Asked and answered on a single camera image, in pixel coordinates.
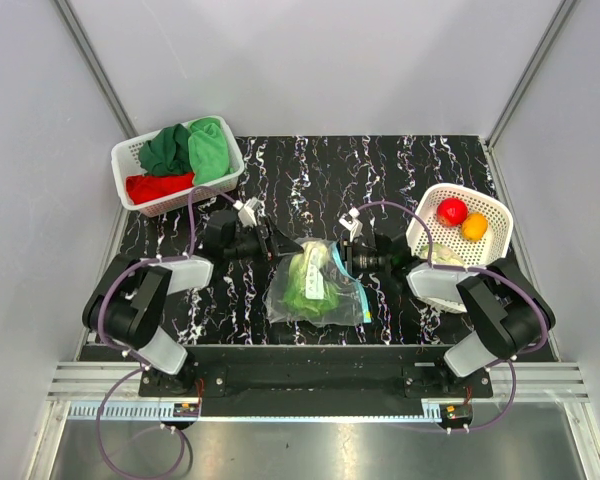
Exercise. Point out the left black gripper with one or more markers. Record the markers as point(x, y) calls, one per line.
point(269, 249)

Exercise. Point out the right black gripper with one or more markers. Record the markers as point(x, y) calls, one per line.
point(354, 246)

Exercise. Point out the clear zip top bag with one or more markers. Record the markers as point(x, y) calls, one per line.
point(353, 306)

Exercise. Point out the fake green lettuce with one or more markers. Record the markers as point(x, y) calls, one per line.
point(308, 294)

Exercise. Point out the fake white cauliflower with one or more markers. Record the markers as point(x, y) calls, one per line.
point(441, 254)

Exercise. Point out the fake red apple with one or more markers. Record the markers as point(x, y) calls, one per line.
point(451, 212)

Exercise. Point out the fake orange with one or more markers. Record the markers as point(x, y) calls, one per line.
point(474, 227)

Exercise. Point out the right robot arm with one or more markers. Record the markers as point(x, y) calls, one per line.
point(508, 314)

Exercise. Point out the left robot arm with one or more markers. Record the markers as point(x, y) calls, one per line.
point(127, 304)

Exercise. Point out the black marble pattern mat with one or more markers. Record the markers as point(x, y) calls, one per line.
point(306, 184)

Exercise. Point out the white oval basket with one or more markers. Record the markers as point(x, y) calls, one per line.
point(455, 228)

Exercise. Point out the light green cloth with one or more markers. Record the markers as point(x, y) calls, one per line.
point(208, 150)

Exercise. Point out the white rectangular basket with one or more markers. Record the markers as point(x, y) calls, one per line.
point(125, 163)

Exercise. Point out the dark green cloth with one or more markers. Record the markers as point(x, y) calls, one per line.
point(167, 153)

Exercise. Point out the red cloth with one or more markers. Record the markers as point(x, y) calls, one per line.
point(145, 188)

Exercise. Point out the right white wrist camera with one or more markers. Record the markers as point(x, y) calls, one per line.
point(352, 225)

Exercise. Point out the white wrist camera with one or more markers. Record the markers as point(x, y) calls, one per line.
point(247, 212)
point(352, 225)

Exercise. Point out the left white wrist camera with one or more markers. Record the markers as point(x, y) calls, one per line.
point(247, 212)

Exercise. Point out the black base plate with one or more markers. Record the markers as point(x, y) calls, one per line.
point(316, 381)

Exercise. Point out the left aluminium frame post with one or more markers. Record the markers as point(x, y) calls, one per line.
point(79, 36)

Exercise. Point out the aluminium frame post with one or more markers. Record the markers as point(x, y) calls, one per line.
point(557, 23)
point(79, 36)

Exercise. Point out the right aluminium frame post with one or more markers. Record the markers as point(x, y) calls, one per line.
point(557, 23)

